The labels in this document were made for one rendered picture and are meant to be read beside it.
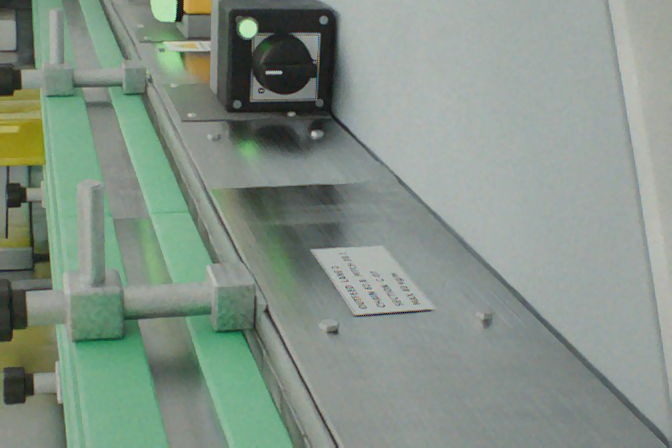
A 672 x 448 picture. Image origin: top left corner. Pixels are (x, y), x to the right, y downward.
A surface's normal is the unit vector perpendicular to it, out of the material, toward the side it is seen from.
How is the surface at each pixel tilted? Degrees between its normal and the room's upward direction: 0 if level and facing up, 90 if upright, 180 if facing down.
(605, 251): 0
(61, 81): 90
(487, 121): 0
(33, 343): 90
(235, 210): 90
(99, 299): 90
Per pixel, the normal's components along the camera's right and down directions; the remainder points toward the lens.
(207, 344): 0.05, -0.94
